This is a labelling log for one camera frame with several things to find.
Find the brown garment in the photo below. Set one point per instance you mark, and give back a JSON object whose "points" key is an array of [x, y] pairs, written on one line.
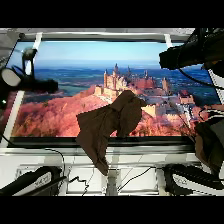
{"points": [[208, 143], [106, 121]]}

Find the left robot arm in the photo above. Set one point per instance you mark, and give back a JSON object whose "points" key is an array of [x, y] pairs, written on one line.
{"points": [[20, 85]]}

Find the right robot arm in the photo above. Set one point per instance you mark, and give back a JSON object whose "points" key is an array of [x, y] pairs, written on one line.
{"points": [[195, 50]]}

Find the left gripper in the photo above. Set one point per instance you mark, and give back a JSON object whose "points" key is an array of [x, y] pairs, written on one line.
{"points": [[46, 86]]}

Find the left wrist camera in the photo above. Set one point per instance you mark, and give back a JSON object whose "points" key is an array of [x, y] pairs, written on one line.
{"points": [[29, 53]]}

